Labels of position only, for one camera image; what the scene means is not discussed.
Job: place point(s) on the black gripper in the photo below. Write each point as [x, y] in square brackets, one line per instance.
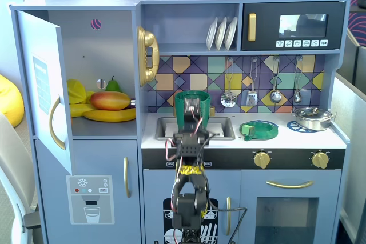
[191, 104]

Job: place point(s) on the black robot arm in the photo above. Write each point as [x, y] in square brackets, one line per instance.
[188, 152]

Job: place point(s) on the shallow green recipient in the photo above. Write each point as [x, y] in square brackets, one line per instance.
[266, 133]

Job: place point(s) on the blue cabinet door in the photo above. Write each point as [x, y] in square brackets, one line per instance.
[34, 41]

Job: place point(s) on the tall green cup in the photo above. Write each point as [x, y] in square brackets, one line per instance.
[179, 107]

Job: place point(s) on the gold toy faucet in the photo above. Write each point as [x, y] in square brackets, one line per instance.
[212, 111]

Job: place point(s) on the grey toy sink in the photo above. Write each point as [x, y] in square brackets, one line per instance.
[226, 129]

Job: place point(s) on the steel skimmer spoon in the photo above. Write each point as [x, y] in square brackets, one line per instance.
[228, 99]

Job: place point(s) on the yellow tape wrap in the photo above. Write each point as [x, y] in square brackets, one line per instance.
[191, 170]

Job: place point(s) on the small green cube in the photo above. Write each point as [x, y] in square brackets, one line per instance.
[247, 130]

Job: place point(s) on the steel slotted spatula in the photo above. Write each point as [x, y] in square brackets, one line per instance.
[251, 99]

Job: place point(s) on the yellow banana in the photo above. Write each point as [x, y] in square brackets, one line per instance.
[114, 116]

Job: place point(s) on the white toy plate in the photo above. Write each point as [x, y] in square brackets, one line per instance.
[220, 34]
[211, 34]
[230, 32]

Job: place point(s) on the red yellow mango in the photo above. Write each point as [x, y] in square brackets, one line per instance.
[111, 100]

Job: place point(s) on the green pear shaped fruit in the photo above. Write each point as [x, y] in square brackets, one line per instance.
[113, 85]

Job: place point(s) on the gold stove knob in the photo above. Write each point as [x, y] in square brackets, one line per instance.
[320, 159]
[262, 159]

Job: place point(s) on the gold toy telephone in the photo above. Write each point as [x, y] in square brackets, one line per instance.
[145, 41]

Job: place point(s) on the steel ladle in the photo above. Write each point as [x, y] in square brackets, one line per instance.
[276, 96]

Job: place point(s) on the blue round trivet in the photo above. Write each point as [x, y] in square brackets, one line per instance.
[292, 126]

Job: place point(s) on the small steel spoon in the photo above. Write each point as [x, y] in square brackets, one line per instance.
[297, 96]

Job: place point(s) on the yellow round object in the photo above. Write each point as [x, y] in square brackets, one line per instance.
[228, 215]

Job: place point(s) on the steel pot with lid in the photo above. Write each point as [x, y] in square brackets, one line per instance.
[311, 118]

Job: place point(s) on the black microwave door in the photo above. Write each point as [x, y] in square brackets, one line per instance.
[266, 12]

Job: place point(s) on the blue toy kitchen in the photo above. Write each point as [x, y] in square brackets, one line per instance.
[257, 227]

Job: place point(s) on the grey office partition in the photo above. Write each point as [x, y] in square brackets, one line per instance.
[351, 141]

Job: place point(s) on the yellow bean bag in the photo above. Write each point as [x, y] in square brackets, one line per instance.
[10, 101]

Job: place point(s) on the white office chair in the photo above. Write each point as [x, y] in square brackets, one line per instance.
[14, 169]

